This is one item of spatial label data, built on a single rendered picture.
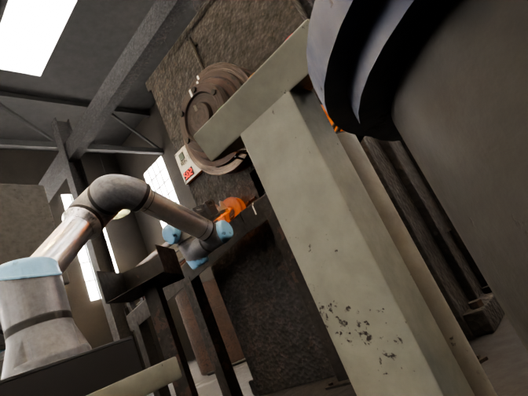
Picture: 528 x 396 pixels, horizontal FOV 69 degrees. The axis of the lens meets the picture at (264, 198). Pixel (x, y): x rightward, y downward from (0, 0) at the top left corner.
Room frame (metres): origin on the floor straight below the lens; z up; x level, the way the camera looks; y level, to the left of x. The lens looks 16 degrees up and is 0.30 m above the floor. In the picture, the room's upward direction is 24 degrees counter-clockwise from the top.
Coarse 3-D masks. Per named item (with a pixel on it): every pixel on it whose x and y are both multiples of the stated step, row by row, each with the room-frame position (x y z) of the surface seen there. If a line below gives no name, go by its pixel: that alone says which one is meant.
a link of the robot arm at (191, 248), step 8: (184, 240) 1.34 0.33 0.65; (192, 240) 1.35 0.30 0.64; (184, 248) 1.35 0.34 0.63; (192, 248) 1.34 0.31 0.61; (200, 248) 1.33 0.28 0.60; (184, 256) 1.37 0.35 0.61; (192, 256) 1.35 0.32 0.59; (200, 256) 1.35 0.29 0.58; (192, 264) 1.36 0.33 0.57; (200, 264) 1.37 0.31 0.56
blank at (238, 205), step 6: (228, 198) 1.59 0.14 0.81; (234, 198) 1.57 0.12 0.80; (228, 204) 1.59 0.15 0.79; (234, 204) 1.57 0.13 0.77; (240, 204) 1.55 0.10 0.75; (234, 210) 1.57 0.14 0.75; (240, 210) 1.55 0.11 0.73; (222, 216) 1.62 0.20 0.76; (228, 216) 1.63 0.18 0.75; (234, 216) 1.57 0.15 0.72; (228, 222) 1.60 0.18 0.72
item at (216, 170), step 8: (216, 64) 1.39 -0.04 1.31; (224, 64) 1.36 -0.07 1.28; (232, 64) 1.34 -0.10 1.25; (200, 72) 1.44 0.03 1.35; (232, 72) 1.35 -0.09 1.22; (240, 72) 1.33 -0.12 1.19; (240, 80) 1.34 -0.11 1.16; (192, 160) 1.59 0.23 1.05; (240, 160) 1.44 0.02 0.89; (248, 160) 1.48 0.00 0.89; (200, 168) 1.58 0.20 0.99; (208, 168) 1.55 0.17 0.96; (216, 168) 1.52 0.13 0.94; (224, 168) 1.50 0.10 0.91; (232, 168) 1.47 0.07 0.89; (240, 168) 1.52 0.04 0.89
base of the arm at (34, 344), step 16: (32, 320) 0.68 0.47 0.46; (48, 320) 0.69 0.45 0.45; (64, 320) 0.72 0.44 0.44; (16, 336) 0.67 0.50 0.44; (32, 336) 0.67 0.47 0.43; (48, 336) 0.68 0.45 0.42; (64, 336) 0.70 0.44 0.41; (80, 336) 0.74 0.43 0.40; (16, 352) 0.66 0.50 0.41; (32, 352) 0.66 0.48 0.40; (48, 352) 0.67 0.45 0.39; (64, 352) 0.68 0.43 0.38; (80, 352) 0.71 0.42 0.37; (16, 368) 0.65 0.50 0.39; (32, 368) 0.65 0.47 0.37
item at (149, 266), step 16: (160, 256) 1.47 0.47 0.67; (176, 256) 1.65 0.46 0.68; (128, 272) 1.66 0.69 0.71; (144, 272) 1.66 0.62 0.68; (160, 272) 1.46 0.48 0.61; (176, 272) 1.58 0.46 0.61; (112, 288) 1.54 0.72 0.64; (128, 288) 1.67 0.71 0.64; (144, 288) 1.53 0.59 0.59; (160, 288) 1.57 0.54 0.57; (160, 304) 1.53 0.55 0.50; (160, 320) 1.53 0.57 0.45; (160, 336) 1.53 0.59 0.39; (176, 336) 1.56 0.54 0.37; (176, 352) 1.53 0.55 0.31; (176, 384) 1.53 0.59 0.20; (192, 384) 1.57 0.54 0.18
